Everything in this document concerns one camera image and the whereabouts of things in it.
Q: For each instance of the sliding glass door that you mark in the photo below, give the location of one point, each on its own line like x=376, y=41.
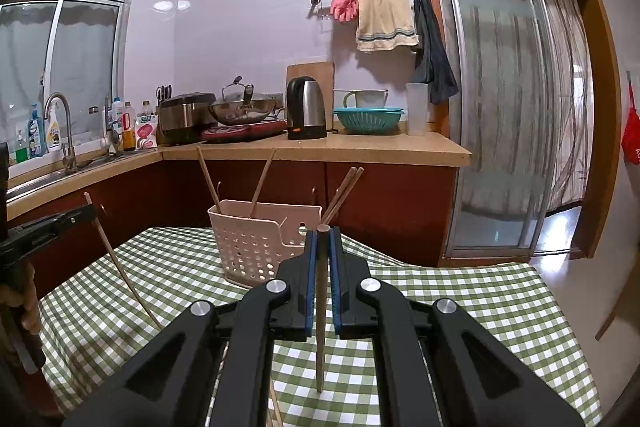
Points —
x=490, y=107

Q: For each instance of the dark rice cooker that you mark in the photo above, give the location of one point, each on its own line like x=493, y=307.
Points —
x=185, y=117

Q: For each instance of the steel electric kettle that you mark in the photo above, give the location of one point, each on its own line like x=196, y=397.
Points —
x=305, y=107

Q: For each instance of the blue detergent bottle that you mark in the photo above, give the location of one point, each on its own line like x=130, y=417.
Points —
x=36, y=134

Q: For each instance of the red hanging bag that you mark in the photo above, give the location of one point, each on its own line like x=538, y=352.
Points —
x=632, y=137

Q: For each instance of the red-brown kitchen cabinets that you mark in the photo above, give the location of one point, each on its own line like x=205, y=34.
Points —
x=390, y=207

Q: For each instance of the pink rubber gloves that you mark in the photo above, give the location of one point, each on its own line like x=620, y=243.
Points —
x=344, y=4

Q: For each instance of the tall chrome faucet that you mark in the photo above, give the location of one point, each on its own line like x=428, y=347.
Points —
x=70, y=142

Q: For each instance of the teal plastic colander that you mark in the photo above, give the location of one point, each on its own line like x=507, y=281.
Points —
x=367, y=119

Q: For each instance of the beige plastic utensil basket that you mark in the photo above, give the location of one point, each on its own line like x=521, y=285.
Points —
x=250, y=252

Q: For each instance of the steel sink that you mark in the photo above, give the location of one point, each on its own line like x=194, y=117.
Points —
x=45, y=179

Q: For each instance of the dark grey cloth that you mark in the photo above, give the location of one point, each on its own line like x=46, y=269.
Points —
x=435, y=57

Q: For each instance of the pink and white packet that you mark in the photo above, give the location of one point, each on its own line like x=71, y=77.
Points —
x=146, y=133

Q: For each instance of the small chrome tap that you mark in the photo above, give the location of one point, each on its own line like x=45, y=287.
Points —
x=107, y=122

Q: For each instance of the aluminium frame window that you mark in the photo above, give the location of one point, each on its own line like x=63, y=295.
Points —
x=80, y=47

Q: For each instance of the beige towel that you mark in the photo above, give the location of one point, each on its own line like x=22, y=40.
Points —
x=385, y=19

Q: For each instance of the red induction cooker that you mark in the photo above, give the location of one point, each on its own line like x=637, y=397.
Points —
x=240, y=132

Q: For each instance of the white plastic bottle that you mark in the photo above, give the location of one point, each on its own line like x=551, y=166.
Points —
x=117, y=117

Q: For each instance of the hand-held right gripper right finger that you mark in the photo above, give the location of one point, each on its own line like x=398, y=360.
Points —
x=336, y=277

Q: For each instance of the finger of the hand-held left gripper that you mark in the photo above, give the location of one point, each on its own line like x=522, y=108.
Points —
x=50, y=229

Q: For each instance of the wooden cutting board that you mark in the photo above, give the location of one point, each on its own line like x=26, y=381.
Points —
x=325, y=77

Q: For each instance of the beige kitchen countertop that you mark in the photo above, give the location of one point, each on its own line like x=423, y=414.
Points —
x=375, y=147

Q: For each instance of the person's left hand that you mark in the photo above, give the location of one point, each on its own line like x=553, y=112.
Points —
x=29, y=302

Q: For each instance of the steel wok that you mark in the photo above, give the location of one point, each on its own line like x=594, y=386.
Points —
x=240, y=113

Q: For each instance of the sheer curtain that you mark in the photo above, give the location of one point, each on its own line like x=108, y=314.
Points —
x=565, y=107

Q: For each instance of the wooden door frame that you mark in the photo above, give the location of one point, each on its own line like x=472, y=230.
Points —
x=602, y=107

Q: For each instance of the green checked tablecloth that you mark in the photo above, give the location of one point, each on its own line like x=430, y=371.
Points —
x=475, y=307

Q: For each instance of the knife block with scissors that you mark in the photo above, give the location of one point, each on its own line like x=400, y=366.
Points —
x=162, y=107

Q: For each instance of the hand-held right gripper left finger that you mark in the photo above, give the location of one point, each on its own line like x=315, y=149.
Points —
x=311, y=267

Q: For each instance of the white spray bottle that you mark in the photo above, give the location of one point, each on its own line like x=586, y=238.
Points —
x=54, y=132

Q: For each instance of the green soap bottle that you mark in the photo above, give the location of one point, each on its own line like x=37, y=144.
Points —
x=20, y=149

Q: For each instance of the oil bottle with red label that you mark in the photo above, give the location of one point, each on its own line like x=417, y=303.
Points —
x=128, y=132

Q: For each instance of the white plastic cup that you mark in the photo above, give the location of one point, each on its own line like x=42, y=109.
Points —
x=416, y=109

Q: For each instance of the wooden chopstick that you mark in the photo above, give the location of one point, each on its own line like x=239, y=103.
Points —
x=276, y=407
x=207, y=177
x=339, y=192
x=125, y=272
x=262, y=182
x=347, y=192
x=322, y=357

